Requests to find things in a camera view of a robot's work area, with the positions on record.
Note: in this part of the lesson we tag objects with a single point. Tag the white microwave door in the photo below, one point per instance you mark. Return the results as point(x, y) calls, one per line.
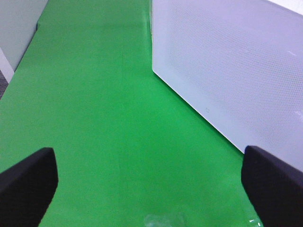
point(238, 63)

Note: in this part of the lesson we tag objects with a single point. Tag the white wall panel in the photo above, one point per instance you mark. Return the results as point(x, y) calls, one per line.
point(18, 24)

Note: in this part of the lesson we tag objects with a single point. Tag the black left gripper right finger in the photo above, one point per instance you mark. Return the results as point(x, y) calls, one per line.
point(274, 188)

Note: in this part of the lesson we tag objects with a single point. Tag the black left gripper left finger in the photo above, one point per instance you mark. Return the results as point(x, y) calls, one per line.
point(27, 189)

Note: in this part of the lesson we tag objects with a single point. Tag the green table cover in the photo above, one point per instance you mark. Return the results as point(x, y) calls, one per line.
point(130, 152)

